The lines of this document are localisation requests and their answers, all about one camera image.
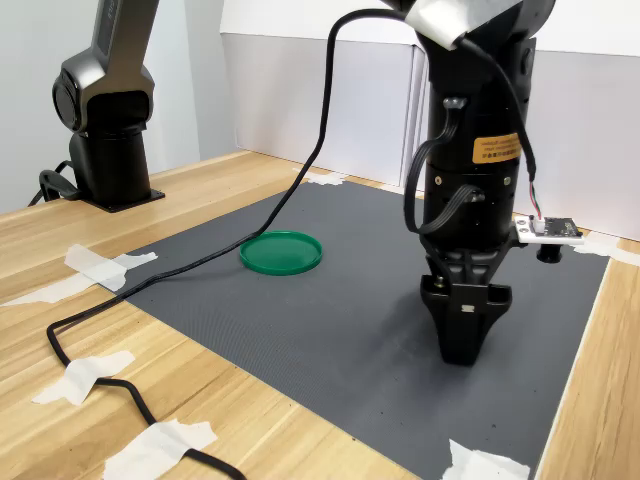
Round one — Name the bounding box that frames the white tape strip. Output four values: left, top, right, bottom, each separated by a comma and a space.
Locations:
63, 243, 159, 293
439, 438, 531, 480
0, 272, 99, 308
572, 232, 640, 264
102, 418, 219, 480
292, 167, 349, 187
32, 350, 136, 406

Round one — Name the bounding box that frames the white board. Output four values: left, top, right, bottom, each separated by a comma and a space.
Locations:
534, 0, 640, 59
219, 0, 416, 47

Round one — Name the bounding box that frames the dark grey mat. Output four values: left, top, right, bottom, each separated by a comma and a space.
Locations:
97, 179, 612, 480

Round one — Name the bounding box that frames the white tape wrap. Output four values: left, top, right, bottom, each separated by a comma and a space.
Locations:
403, 0, 522, 51

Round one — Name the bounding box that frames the pale grey partition panel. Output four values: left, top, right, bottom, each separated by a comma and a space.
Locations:
410, 44, 640, 242
221, 32, 431, 189

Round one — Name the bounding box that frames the round green lid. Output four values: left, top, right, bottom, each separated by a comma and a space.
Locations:
238, 229, 324, 278

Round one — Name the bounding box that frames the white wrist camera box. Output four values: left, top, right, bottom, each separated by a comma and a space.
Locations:
514, 213, 585, 264

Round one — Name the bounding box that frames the black base power cable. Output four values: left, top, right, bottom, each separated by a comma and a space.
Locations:
27, 159, 82, 207

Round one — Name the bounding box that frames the black camera cable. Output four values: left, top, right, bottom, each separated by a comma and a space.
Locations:
46, 8, 544, 480

